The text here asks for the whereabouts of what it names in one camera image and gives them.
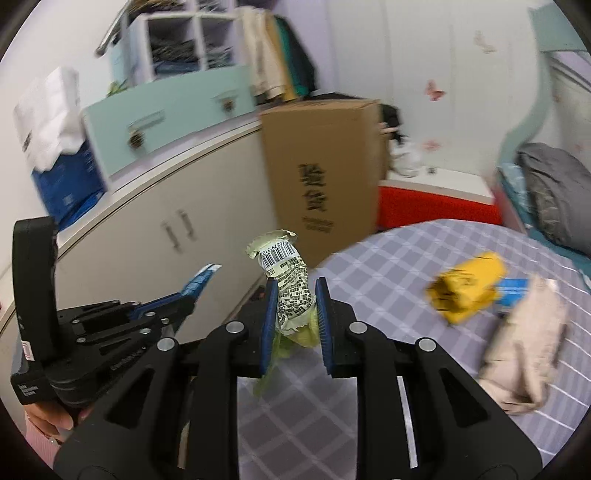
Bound grey checked tablecloth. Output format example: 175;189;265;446
235;218;591;480

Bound blue white packet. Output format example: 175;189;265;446
182;264;221;298

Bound teal bedsheet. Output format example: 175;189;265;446
496;164;532;232

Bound white low cabinet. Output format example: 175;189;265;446
0;115;278;370

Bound black cloth bundle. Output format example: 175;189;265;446
381;105;407;141

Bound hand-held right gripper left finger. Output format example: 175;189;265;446
53;278;280;480

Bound white plastic bag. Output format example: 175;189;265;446
390;138;421;178

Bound white paper bag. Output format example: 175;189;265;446
14;67;86;171

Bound teal drawer unit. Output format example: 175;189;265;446
83;62;257;178

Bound yellow packet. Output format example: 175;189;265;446
426;251;506;326

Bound teal bunk bed frame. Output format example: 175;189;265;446
496;4;591;185

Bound blue gift bag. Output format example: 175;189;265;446
31;138;109;229

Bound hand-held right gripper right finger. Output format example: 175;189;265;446
315;277;546;480

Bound lilac cubby shelf unit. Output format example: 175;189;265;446
111;11;252;88

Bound small blue packet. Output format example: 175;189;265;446
496;277;532;317

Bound green barcode wrapper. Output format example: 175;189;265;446
246;229;324;398

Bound tall cardboard box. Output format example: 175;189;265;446
259;98;391;268

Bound grey duvet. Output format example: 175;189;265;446
517;142;591;259

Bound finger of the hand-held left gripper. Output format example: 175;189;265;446
131;291;197;319
143;307;195;342

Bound red storage step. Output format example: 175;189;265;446
378;180;502;232

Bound person's left hand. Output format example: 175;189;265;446
25;401;92;443

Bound green jacket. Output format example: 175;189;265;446
277;16;319;97

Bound white step top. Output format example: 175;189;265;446
383;168;497;204

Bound beige jacket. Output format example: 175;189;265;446
240;9;289;104

